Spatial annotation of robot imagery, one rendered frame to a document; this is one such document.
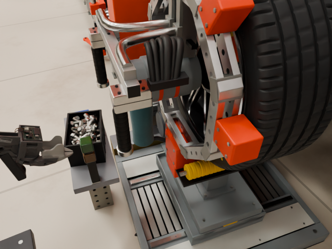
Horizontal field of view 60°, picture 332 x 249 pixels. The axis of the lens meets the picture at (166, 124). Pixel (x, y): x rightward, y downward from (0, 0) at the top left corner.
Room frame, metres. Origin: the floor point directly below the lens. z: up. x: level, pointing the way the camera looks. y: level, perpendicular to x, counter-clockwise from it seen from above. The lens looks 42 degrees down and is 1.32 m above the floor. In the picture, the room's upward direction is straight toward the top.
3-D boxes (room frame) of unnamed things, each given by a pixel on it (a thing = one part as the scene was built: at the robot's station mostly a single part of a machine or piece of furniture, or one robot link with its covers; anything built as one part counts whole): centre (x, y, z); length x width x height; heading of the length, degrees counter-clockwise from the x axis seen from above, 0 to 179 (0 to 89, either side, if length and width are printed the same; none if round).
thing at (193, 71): (0.75, 0.01, 0.85); 0.21 x 0.14 x 0.14; 109
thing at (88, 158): (0.67, 0.26, 0.59); 0.04 x 0.04 x 0.04; 19
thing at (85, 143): (0.67, 0.26, 0.64); 0.04 x 0.04 x 0.04; 19
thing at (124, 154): (0.54, 0.11, 0.83); 0.04 x 0.04 x 0.16
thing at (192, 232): (0.88, -0.20, 0.13); 0.50 x 0.36 x 0.10; 19
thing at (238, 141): (0.48, -0.16, 0.85); 0.09 x 0.08 x 0.07; 19
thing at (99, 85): (0.86, 0.22, 0.83); 0.04 x 0.04 x 0.16
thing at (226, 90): (0.78, -0.05, 0.85); 0.54 x 0.07 x 0.54; 19
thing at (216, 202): (0.83, -0.22, 0.32); 0.40 x 0.30 x 0.28; 19
